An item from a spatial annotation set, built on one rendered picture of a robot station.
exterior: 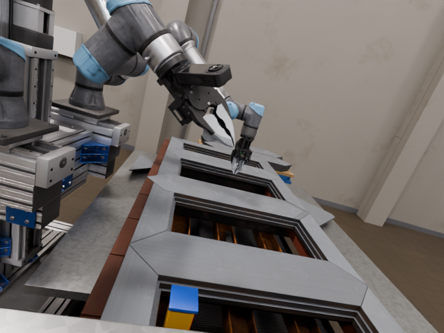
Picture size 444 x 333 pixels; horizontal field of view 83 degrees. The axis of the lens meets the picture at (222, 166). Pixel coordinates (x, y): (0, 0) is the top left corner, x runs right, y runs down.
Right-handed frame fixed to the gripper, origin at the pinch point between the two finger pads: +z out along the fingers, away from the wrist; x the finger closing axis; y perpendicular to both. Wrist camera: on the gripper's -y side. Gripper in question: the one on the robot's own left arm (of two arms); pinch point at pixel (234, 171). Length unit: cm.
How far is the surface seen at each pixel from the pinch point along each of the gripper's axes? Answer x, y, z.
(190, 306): -21, 81, 3
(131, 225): -39, 49, 9
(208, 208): -12.9, 28.3, 9.0
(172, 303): -24, 81, 3
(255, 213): 7.6, 27.2, 7.4
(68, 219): -100, -62, 92
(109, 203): -54, 15, 24
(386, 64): 207, -219, -122
